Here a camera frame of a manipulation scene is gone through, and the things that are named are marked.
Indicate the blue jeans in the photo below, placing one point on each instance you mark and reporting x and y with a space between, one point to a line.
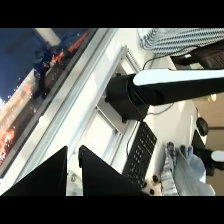
183 173

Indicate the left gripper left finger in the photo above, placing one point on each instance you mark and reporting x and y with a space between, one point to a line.
50 176

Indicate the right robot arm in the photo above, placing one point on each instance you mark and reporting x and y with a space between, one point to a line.
156 90

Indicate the blue white patterned garment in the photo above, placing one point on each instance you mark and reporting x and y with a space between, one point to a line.
186 38

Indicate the silver frame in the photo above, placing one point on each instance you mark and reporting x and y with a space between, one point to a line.
76 96

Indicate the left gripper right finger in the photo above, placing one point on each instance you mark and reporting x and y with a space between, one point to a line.
100 176

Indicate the black keyboard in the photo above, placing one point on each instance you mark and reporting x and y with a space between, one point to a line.
140 156

